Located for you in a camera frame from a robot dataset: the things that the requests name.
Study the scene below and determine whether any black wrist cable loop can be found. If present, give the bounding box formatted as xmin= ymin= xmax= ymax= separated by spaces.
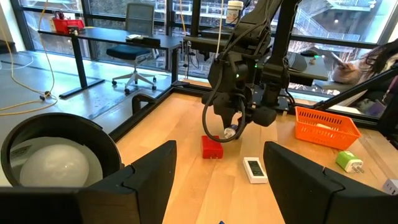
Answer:
xmin=201 ymin=67 xmax=247 ymax=144

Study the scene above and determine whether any person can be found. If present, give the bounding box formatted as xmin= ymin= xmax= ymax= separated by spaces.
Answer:
xmin=329 ymin=39 xmax=398 ymax=118

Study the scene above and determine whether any lavender wall charger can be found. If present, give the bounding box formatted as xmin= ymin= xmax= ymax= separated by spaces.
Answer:
xmin=382 ymin=178 xmax=398 ymax=196

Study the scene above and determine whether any green white wall charger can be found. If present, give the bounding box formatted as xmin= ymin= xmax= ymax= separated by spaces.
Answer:
xmin=335 ymin=150 xmax=365 ymax=174

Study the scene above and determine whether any yellow hanging cable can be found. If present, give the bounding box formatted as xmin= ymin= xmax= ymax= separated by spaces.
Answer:
xmin=0 ymin=0 xmax=59 ymax=116

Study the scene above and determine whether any grey office chair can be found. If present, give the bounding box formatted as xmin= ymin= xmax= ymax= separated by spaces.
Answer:
xmin=105 ymin=2 xmax=159 ymax=96

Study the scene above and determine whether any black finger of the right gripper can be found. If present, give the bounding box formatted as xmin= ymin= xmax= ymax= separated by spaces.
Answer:
xmin=238 ymin=107 xmax=248 ymax=138
xmin=218 ymin=107 xmax=237 ymax=131

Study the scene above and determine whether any orange plastic basket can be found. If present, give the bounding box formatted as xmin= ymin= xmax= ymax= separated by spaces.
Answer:
xmin=294 ymin=106 xmax=363 ymax=151

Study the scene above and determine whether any black diagonal strut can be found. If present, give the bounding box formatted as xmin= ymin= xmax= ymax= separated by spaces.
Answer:
xmin=313 ymin=65 xmax=398 ymax=110

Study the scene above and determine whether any white cylinder lamp black rim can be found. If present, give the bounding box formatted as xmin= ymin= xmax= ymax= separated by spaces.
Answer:
xmin=0 ymin=112 xmax=124 ymax=187

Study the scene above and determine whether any red cube charger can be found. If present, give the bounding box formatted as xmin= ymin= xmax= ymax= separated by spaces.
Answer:
xmin=200 ymin=134 xmax=224 ymax=160

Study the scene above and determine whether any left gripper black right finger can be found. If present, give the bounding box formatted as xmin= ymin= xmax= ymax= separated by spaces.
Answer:
xmin=263 ymin=141 xmax=398 ymax=224

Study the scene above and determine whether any white cable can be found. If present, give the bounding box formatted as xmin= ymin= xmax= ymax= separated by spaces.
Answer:
xmin=215 ymin=0 xmax=225 ymax=60

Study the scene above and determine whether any black flat box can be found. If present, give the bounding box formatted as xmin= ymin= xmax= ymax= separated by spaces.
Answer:
xmin=126 ymin=33 xmax=162 ymax=48

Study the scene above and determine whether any purple white charger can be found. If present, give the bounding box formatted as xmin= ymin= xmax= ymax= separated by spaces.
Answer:
xmin=223 ymin=124 xmax=239 ymax=139

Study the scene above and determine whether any black aluminium table frame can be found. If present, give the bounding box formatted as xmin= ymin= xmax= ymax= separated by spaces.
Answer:
xmin=108 ymin=81 xmax=398 ymax=144

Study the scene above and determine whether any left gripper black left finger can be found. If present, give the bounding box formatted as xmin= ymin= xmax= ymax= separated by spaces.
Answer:
xmin=76 ymin=140 xmax=177 ymax=224

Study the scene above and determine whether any white plastic jar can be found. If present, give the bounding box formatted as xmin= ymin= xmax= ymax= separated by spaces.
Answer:
xmin=226 ymin=0 xmax=244 ymax=25

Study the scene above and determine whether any black work desk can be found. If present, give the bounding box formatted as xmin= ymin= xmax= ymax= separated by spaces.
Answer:
xmin=182 ymin=28 xmax=330 ymax=87

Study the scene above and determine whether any red storage bin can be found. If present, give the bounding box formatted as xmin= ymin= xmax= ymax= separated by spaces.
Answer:
xmin=51 ymin=17 xmax=86 ymax=35

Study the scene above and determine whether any black window desk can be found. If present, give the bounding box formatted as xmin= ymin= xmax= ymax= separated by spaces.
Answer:
xmin=37 ymin=26 xmax=184 ymax=100

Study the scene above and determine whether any black frame clamp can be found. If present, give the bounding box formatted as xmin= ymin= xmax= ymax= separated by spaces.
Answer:
xmin=132 ymin=94 xmax=156 ymax=114

